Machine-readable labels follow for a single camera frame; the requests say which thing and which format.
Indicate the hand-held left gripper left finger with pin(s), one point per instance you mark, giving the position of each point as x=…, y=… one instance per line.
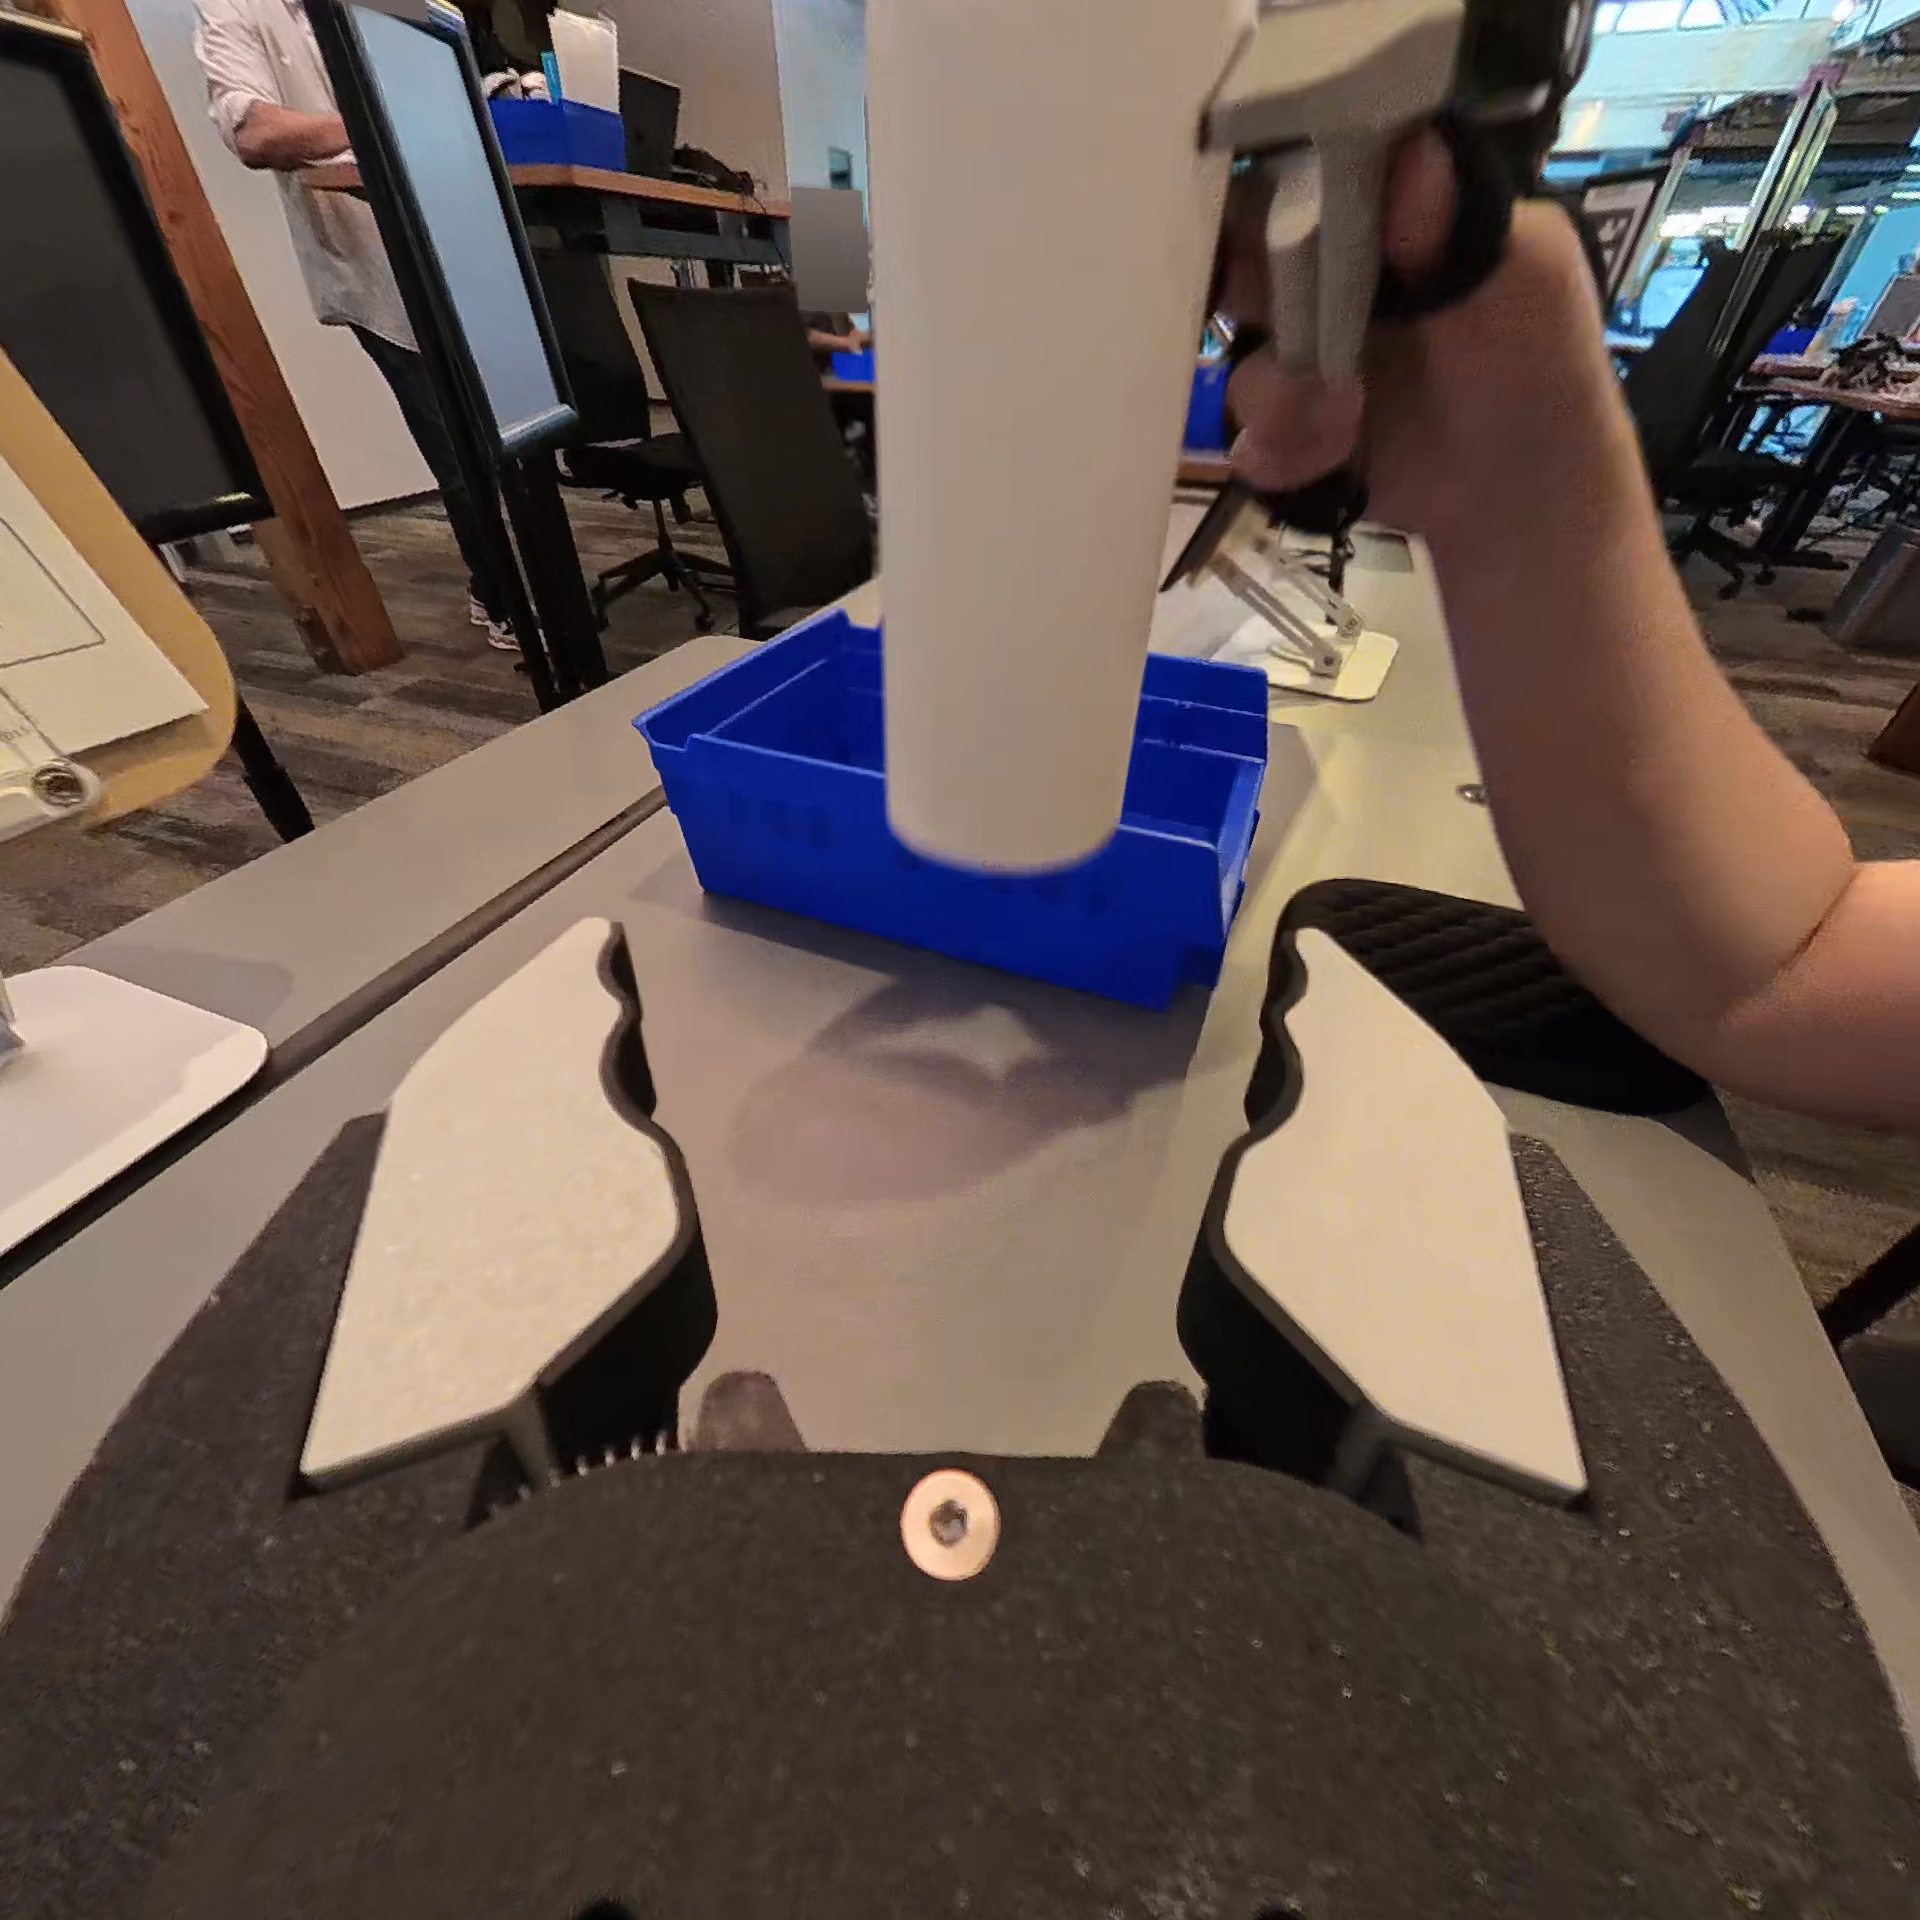
x=496, y=1230

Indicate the black mesh wrist rest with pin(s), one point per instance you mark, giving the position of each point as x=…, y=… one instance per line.
x=1498, y=990

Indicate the blue plastic bin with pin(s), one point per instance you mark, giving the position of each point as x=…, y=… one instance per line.
x=1203, y=406
x=976, y=915
x=555, y=136

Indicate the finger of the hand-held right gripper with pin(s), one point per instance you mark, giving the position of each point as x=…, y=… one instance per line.
x=1335, y=76

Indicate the black office chair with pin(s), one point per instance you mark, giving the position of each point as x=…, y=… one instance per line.
x=629, y=452
x=1710, y=421

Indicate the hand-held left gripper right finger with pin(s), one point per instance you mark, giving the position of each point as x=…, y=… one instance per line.
x=1395, y=1243

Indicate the white plastic bottle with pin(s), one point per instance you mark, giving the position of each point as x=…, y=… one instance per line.
x=1035, y=452

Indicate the grey trash can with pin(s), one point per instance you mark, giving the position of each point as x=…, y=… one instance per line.
x=1876, y=585

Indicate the tall black chair back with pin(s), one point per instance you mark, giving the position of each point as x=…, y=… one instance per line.
x=751, y=435

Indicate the pale screen on stand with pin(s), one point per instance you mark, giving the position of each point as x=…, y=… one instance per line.
x=452, y=225

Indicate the wooden post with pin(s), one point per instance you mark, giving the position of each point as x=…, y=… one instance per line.
x=285, y=452

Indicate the instruction board on white stand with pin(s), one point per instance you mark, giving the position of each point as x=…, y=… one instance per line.
x=147, y=643

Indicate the person's right forearm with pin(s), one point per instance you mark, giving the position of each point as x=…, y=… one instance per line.
x=1648, y=826

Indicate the printed instruction sheet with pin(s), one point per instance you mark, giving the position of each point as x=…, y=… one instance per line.
x=60, y=630

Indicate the brown cardboard box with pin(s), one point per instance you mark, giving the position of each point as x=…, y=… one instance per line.
x=1897, y=745

